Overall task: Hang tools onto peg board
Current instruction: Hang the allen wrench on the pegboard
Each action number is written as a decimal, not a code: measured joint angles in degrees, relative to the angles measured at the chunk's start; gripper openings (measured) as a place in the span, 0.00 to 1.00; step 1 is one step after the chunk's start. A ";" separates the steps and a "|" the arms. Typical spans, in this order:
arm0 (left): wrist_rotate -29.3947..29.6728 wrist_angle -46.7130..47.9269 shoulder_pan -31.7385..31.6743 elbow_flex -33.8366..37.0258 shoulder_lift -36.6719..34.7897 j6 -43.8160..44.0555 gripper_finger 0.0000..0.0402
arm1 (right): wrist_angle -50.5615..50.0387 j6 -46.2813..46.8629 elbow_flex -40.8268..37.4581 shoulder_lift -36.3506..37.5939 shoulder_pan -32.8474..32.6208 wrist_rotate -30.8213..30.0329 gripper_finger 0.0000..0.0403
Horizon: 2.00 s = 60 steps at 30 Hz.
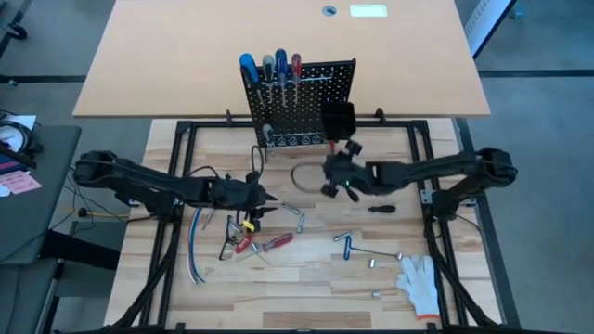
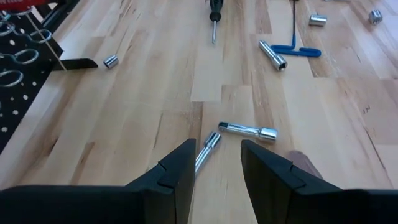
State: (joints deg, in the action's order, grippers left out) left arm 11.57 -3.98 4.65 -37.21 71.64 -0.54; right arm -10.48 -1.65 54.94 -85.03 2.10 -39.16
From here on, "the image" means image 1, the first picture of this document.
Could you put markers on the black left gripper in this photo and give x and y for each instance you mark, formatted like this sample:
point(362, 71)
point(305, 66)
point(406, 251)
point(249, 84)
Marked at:
point(236, 195)

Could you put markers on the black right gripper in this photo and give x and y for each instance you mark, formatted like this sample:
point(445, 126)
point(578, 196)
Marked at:
point(345, 174)

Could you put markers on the large red transparent screwdriver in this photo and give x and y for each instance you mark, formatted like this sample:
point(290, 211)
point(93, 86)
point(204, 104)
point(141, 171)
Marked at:
point(280, 241)

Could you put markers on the clear black-framed safety glasses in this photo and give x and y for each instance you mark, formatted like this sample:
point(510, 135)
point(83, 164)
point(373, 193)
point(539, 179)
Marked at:
point(229, 236)

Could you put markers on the white work glove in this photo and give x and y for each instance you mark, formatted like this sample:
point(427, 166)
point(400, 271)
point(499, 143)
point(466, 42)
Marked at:
point(420, 283)

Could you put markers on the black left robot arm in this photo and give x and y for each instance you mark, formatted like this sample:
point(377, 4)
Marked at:
point(139, 183)

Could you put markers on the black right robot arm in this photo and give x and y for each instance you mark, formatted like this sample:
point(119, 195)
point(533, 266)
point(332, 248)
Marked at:
point(441, 164)

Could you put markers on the yellow tape tag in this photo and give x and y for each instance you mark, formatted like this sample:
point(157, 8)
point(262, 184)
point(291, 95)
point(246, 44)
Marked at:
point(249, 226)

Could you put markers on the black plastic pegboard bin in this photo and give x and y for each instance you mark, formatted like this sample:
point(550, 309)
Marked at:
point(339, 120)

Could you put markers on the small black screwdriver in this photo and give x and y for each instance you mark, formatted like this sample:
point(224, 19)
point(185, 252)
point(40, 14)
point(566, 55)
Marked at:
point(383, 209)

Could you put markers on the black metal pegboard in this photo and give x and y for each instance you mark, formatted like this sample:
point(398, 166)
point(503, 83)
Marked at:
point(320, 88)

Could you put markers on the white rectangular desk plate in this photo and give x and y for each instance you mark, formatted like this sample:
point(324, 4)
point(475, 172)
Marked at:
point(368, 10)

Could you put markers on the large tan desk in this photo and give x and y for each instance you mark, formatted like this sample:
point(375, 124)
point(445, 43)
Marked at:
point(185, 55)

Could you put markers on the black flat panel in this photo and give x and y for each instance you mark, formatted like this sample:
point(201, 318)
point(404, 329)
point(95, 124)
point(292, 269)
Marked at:
point(79, 250)

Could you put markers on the white perforated panel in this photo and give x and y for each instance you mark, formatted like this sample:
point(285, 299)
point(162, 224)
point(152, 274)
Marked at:
point(482, 23)

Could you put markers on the dark grey side desk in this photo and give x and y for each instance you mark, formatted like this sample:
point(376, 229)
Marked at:
point(42, 218)

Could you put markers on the pink paper note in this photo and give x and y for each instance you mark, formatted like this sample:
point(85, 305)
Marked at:
point(21, 183)

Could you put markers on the white paper sheet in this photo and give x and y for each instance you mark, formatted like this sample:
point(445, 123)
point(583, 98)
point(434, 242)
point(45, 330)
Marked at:
point(23, 121)

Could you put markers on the blue flat item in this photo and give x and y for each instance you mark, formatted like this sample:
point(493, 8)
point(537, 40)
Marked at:
point(9, 166)

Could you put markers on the grey low surface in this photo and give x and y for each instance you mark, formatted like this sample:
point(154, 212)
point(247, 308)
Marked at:
point(23, 297)

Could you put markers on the black frame clamp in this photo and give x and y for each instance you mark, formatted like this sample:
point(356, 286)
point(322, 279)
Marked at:
point(228, 118)
point(379, 115)

